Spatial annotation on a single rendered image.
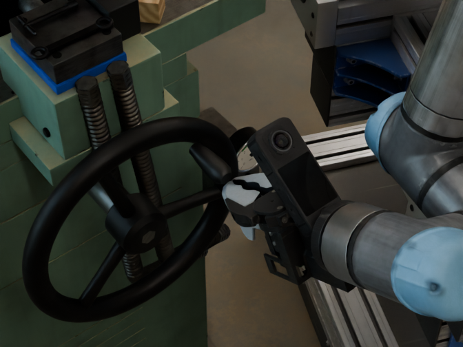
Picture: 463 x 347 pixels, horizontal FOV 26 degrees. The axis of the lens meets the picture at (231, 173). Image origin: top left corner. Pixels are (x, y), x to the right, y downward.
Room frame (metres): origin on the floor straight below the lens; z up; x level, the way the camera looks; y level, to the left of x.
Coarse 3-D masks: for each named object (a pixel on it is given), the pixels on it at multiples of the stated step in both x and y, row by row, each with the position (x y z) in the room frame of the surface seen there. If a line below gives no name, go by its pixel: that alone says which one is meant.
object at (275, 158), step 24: (288, 120) 0.69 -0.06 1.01; (264, 144) 0.66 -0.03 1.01; (288, 144) 0.66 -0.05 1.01; (264, 168) 0.65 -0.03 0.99; (288, 168) 0.64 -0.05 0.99; (312, 168) 0.65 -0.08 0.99; (288, 192) 0.62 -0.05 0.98; (312, 192) 0.63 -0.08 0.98; (336, 192) 0.63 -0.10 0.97; (312, 216) 0.61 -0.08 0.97
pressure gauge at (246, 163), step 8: (248, 128) 1.00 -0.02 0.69; (232, 136) 0.98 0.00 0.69; (240, 136) 0.98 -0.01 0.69; (248, 136) 0.98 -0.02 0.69; (232, 144) 0.97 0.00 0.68; (240, 144) 0.97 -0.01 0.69; (240, 152) 0.96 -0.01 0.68; (248, 152) 0.97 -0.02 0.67; (240, 160) 0.96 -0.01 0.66; (248, 160) 0.97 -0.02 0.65; (240, 168) 0.96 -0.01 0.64; (248, 168) 0.97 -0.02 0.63
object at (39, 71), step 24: (96, 0) 0.88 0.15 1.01; (120, 0) 0.88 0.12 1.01; (48, 24) 0.85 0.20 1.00; (72, 24) 0.85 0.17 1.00; (120, 24) 0.86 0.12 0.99; (24, 48) 0.83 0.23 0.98; (72, 48) 0.81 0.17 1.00; (96, 48) 0.81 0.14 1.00; (120, 48) 0.83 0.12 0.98; (48, 72) 0.79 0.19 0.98; (72, 72) 0.79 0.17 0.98; (96, 72) 0.81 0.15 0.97
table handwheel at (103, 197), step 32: (160, 128) 0.74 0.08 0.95; (192, 128) 0.76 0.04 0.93; (96, 160) 0.69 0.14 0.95; (224, 160) 0.79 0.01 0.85; (64, 192) 0.67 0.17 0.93; (96, 192) 0.76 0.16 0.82; (128, 192) 0.76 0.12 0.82; (32, 224) 0.66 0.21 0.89; (128, 224) 0.70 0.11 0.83; (160, 224) 0.71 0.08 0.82; (32, 256) 0.64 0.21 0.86; (192, 256) 0.75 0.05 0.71; (32, 288) 0.63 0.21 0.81; (96, 288) 0.68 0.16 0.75; (128, 288) 0.71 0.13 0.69; (160, 288) 0.72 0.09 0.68; (64, 320) 0.65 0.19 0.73; (96, 320) 0.67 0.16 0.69
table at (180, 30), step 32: (192, 0) 1.02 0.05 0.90; (224, 0) 1.02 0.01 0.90; (256, 0) 1.05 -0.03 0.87; (160, 32) 0.96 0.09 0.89; (192, 32) 0.99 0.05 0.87; (224, 32) 1.02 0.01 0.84; (0, 96) 0.84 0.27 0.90; (0, 128) 0.82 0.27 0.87; (32, 128) 0.82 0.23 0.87; (32, 160) 0.79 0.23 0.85; (64, 160) 0.77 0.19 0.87
